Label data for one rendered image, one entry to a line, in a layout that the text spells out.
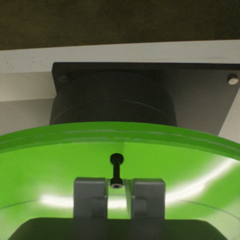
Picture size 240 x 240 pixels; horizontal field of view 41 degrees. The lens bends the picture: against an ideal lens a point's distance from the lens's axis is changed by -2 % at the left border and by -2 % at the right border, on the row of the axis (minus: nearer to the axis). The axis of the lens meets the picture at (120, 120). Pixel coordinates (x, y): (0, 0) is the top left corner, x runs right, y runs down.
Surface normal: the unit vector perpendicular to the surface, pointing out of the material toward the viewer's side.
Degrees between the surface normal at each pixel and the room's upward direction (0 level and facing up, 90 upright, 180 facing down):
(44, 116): 0
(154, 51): 90
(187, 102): 0
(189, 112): 0
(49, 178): 24
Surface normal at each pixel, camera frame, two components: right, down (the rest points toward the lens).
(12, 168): -0.16, 0.51
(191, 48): -0.06, -0.59
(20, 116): 0.00, 0.81
